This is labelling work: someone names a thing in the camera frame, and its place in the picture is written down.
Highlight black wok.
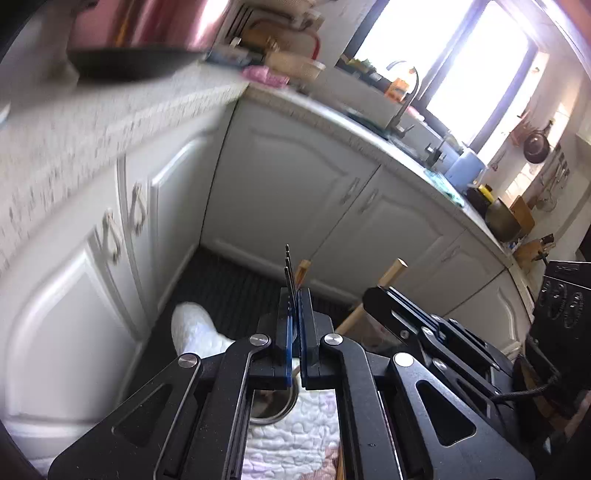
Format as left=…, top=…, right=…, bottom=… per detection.
left=67, top=46, right=204, bottom=84

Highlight wooden knife block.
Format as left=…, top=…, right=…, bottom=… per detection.
left=515, top=234, right=555, bottom=268

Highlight hanging dark pan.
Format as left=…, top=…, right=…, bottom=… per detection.
left=523, top=121, right=551, bottom=164

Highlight metal kitchen faucet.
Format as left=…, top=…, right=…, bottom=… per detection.
left=385, top=60, right=421, bottom=134

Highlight black braided cable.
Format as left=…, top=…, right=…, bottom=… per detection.
left=492, top=374, right=561, bottom=402

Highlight dark ribbed floor mat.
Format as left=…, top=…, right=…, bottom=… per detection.
left=152, top=247, right=370, bottom=352

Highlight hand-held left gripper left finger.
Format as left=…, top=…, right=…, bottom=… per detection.
left=48, top=287, right=301, bottom=480

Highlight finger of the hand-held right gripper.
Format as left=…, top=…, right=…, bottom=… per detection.
left=362, top=286, right=444, bottom=344
left=381, top=286, right=462, bottom=329

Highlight kitchen window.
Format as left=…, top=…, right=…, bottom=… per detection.
left=342, top=0, right=550, bottom=153

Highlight pastel quilted blanket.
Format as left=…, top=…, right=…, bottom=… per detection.
left=171, top=302, right=342, bottom=480

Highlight metal fork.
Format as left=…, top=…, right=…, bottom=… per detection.
left=283, top=244, right=298, bottom=305

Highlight dark round pot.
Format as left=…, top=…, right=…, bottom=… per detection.
left=485, top=198, right=522, bottom=243

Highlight teal cloth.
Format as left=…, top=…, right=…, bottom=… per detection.
left=425, top=168, right=465, bottom=206

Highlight maroon rice cooker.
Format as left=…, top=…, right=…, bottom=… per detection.
left=65, top=0, right=232, bottom=51

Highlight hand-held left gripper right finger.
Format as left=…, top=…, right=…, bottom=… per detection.
left=298, top=288, right=536, bottom=480

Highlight woven beige basket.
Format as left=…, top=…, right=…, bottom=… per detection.
left=265, top=48, right=326, bottom=79

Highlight small metal tap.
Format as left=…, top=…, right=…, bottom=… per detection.
left=425, top=131, right=455, bottom=167

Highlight yellow and black container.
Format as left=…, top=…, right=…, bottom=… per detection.
left=466, top=184, right=497, bottom=208

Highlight pink cloth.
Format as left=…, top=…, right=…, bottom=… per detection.
left=242, top=65, right=289, bottom=88

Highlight light blue kettle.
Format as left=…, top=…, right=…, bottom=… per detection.
left=445, top=150, right=488, bottom=190

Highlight speckled stone countertop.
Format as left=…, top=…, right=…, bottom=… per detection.
left=0, top=69, right=539, bottom=324

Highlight row of white cabinet doors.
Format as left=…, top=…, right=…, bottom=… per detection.
left=0, top=99, right=536, bottom=462

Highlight orange box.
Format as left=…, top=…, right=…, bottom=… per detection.
left=385, top=76, right=409, bottom=100

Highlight wooden cutting board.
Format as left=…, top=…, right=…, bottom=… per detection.
left=510, top=195, right=536, bottom=234

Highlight white insulated steel jar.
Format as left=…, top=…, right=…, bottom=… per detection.
left=249, top=362, right=303, bottom=425

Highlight hanging kitchen utensils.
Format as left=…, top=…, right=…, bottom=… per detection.
left=538, top=143, right=573, bottom=213

